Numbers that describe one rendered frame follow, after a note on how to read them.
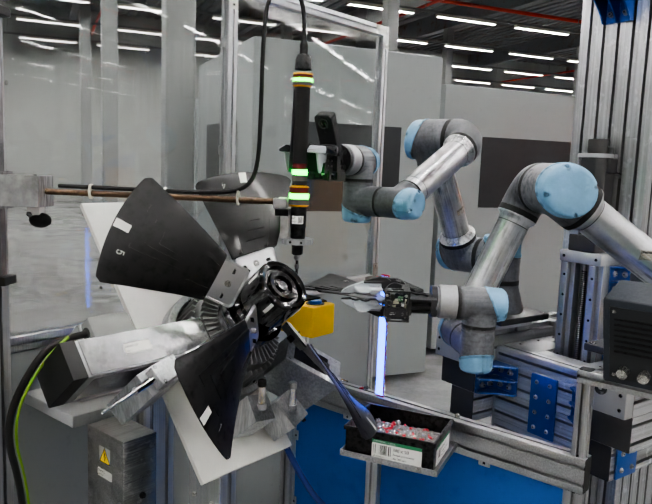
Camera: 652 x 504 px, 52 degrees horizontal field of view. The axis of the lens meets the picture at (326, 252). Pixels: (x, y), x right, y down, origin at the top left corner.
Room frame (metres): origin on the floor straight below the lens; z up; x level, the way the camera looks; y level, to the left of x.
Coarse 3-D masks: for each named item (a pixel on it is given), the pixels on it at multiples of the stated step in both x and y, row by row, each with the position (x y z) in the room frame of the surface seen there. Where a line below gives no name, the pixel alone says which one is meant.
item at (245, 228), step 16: (224, 176) 1.60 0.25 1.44; (256, 176) 1.62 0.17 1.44; (272, 176) 1.63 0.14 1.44; (240, 192) 1.58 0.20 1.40; (256, 192) 1.58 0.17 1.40; (272, 192) 1.59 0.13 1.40; (208, 208) 1.55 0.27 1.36; (224, 208) 1.55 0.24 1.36; (240, 208) 1.55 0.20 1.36; (256, 208) 1.54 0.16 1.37; (272, 208) 1.55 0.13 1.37; (224, 224) 1.52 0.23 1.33; (240, 224) 1.52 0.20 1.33; (256, 224) 1.51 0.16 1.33; (272, 224) 1.52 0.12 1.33; (224, 240) 1.50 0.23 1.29; (240, 240) 1.50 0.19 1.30; (256, 240) 1.49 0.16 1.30; (272, 240) 1.49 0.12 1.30; (240, 256) 1.48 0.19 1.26
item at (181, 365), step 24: (240, 336) 1.24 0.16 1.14; (192, 360) 1.10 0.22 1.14; (216, 360) 1.16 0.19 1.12; (240, 360) 1.24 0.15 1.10; (192, 384) 1.09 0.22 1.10; (216, 384) 1.14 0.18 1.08; (240, 384) 1.25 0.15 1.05; (192, 408) 1.08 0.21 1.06; (216, 408) 1.13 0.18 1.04; (216, 432) 1.12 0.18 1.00
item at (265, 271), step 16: (256, 272) 1.36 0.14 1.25; (272, 272) 1.38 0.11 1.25; (288, 272) 1.41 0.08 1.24; (256, 288) 1.34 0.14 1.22; (272, 288) 1.34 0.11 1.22; (288, 288) 1.38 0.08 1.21; (304, 288) 1.40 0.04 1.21; (240, 304) 1.39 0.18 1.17; (256, 304) 1.34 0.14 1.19; (272, 304) 1.32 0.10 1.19; (288, 304) 1.34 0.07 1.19; (240, 320) 1.37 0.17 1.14; (272, 320) 1.35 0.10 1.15; (272, 336) 1.40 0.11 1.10
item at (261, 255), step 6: (258, 252) 1.48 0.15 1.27; (264, 252) 1.47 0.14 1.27; (270, 252) 1.47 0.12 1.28; (240, 258) 1.47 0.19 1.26; (246, 258) 1.47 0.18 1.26; (252, 258) 1.47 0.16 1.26; (258, 258) 1.47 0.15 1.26; (264, 258) 1.46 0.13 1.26; (276, 258) 1.46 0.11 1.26; (240, 264) 1.47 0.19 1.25; (246, 264) 1.46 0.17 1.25; (252, 264) 1.46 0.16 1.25; (252, 270) 1.45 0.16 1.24
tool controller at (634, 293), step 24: (624, 288) 1.36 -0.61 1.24; (648, 288) 1.35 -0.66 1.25; (624, 312) 1.31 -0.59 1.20; (648, 312) 1.28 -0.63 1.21; (624, 336) 1.31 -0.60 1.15; (648, 336) 1.28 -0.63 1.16; (624, 360) 1.33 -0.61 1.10; (648, 360) 1.30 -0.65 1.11; (624, 384) 1.34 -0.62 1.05; (648, 384) 1.31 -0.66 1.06
